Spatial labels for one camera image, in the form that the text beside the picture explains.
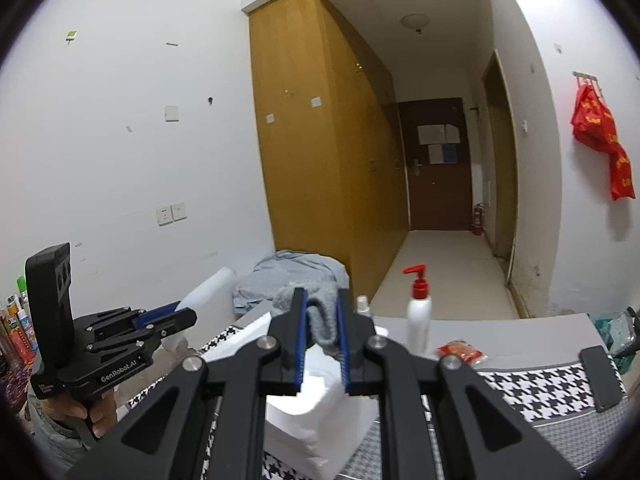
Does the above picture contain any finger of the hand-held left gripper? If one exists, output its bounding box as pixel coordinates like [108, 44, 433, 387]
[97, 301, 182, 333]
[85, 307, 198, 356]

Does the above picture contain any dark brown entry door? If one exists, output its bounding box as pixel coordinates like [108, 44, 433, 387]
[397, 97, 473, 232]

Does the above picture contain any grey-blue garment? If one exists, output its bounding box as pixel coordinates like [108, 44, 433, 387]
[232, 249, 351, 318]

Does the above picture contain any person's left forearm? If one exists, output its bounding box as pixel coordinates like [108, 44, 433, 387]
[25, 395, 98, 466]

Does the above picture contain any row of colourful bottles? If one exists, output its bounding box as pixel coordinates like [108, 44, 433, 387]
[0, 275, 38, 406]

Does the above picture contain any black smartphone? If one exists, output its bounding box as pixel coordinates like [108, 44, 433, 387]
[579, 345, 628, 411]

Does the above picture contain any grey knit sock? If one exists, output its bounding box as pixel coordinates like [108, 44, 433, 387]
[272, 280, 343, 356]

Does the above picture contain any large white paper notice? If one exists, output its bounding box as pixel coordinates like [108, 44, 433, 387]
[417, 124, 460, 145]

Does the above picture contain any person's left hand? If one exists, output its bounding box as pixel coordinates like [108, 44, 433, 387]
[44, 390, 119, 427]

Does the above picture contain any white foam box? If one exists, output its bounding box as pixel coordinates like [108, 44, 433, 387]
[197, 310, 381, 480]

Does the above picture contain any houndstooth table cloth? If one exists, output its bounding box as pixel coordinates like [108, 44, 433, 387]
[127, 322, 631, 480]

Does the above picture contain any red printed shopping bag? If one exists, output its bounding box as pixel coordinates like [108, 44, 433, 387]
[571, 85, 616, 153]
[607, 145, 630, 202]

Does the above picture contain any white pump bottle red pump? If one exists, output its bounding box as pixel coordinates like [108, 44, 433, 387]
[402, 264, 433, 356]

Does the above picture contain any red snack packet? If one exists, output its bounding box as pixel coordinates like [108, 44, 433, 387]
[434, 339, 488, 366]

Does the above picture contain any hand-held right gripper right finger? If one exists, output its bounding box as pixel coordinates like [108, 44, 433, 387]
[337, 287, 583, 480]

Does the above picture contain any round ceiling lamp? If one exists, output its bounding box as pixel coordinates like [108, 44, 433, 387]
[400, 14, 431, 35]

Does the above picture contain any yellow wooden wardrobe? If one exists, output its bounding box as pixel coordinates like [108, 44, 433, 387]
[249, 0, 411, 301]

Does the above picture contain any green tissue packet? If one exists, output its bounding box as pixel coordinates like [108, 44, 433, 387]
[590, 310, 636, 356]

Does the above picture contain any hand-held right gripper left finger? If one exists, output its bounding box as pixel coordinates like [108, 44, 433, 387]
[65, 287, 308, 480]

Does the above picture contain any white roll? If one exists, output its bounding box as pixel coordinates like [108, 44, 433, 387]
[165, 266, 236, 353]

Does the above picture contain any light brown side door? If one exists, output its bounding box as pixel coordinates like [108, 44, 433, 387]
[481, 49, 520, 261]

